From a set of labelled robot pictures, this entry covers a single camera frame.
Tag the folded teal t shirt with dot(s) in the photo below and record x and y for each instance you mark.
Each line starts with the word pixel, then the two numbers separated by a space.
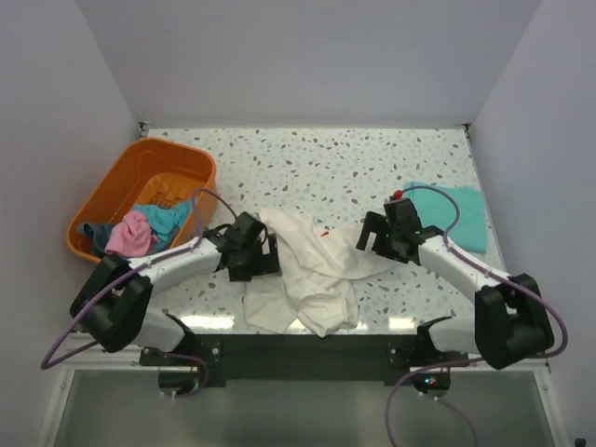
pixel 470 233

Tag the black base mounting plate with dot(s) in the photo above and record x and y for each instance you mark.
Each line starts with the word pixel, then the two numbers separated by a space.
pixel 302 358

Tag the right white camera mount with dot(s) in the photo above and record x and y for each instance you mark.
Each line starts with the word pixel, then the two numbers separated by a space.
pixel 397 193

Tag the teal t shirt in basket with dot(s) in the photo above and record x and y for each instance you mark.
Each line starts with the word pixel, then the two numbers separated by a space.
pixel 165 223

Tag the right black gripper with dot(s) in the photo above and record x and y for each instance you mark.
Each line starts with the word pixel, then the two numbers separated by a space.
pixel 377 223

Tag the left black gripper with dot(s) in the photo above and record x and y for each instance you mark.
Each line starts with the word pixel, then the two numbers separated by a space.
pixel 264 263

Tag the dark grey t shirt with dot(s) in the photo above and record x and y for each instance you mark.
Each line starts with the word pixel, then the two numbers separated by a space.
pixel 97 234

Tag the pink t shirt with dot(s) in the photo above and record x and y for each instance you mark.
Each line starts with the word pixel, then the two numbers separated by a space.
pixel 132 237

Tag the orange plastic basket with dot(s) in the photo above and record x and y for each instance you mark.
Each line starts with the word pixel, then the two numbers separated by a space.
pixel 150 171

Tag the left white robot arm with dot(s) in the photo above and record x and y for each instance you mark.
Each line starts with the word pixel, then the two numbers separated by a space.
pixel 114 304

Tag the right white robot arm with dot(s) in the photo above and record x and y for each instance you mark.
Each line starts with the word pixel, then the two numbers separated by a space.
pixel 509 323

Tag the white t shirt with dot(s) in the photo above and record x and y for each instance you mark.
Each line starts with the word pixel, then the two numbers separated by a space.
pixel 315 286

